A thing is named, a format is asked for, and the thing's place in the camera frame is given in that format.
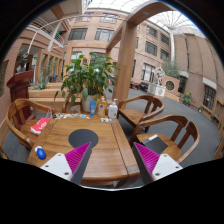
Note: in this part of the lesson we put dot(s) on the dark wooden pedestal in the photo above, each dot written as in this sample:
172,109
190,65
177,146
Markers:
19,85

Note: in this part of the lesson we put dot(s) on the white pump bottle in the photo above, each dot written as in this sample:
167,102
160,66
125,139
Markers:
113,109

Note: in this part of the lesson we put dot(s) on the far right wooden armchair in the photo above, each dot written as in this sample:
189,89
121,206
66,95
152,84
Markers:
154,106

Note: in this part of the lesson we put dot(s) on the potted green plant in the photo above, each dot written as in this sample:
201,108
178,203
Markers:
87,79

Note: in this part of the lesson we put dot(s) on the left wooden armchair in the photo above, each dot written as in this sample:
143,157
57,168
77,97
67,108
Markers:
20,119

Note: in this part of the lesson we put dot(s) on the white statue on plinth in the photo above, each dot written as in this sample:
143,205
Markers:
156,89

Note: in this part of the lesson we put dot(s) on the far wooden chair behind table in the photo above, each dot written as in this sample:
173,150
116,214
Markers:
69,107

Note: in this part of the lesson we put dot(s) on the wooden arch pillar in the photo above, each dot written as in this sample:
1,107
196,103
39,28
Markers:
126,35

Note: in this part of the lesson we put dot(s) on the bust sculpture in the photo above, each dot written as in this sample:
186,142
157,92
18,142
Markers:
23,61

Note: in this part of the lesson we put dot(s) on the blue tube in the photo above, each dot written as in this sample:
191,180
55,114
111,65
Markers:
92,105

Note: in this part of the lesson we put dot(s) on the red and white bag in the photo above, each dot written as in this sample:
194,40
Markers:
39,126

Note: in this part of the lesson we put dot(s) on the black notebook on chair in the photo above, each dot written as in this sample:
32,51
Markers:
155,143

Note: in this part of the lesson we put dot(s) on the small white box on table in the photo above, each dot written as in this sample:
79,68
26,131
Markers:
106,120

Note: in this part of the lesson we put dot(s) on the wooden table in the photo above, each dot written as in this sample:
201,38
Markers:
109,161

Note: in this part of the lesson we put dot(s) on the round black mouse pad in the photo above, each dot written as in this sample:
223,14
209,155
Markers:
82,136

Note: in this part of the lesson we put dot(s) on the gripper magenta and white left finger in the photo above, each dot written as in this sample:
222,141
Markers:
70,166

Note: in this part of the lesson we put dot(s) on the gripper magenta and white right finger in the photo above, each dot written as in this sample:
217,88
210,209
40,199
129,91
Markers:
154,166

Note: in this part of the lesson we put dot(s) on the orange liquid bottle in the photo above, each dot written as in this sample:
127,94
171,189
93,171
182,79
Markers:
102,107

